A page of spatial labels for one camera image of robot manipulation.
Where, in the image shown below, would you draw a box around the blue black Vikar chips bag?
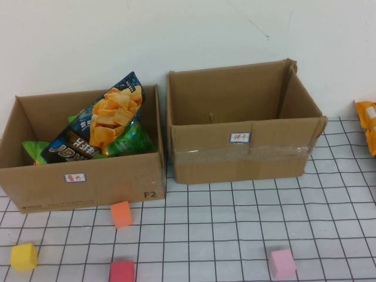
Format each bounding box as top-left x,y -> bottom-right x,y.
40,71 -> 146,165

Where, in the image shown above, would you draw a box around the red foam cube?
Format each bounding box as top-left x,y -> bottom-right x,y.
109,260 -> 136,282

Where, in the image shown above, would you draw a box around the orange snack bag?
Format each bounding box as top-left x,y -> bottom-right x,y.
354,100 -> 376,158

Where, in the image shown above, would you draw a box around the cardboard box with clear tape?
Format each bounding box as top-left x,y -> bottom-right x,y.
166,58 -> 328,185

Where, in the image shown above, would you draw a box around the white label on taped box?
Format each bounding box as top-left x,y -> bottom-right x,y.
229,132 -> 251,145

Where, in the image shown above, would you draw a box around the large green chip bag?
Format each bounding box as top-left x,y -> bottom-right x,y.
67,116 -> 158,159

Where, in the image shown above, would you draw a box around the cardboard box with F2 print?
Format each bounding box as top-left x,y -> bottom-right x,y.
0,85 -> 166,214

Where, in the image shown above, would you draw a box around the orange foam cube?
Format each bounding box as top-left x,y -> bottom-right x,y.
110,201 -> 133,229

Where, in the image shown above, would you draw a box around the white label on F2 box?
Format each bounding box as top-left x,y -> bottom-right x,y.
64,173 -> 88,183

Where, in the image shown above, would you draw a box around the flat green chip bag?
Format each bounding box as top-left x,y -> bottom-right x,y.
22,140 -> 51,166

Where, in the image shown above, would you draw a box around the pink foam cube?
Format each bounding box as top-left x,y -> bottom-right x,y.
270,249 -> 297,280

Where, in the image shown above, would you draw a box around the yellow foam cube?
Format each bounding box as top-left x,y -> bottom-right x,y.
10,243 -> 39,271

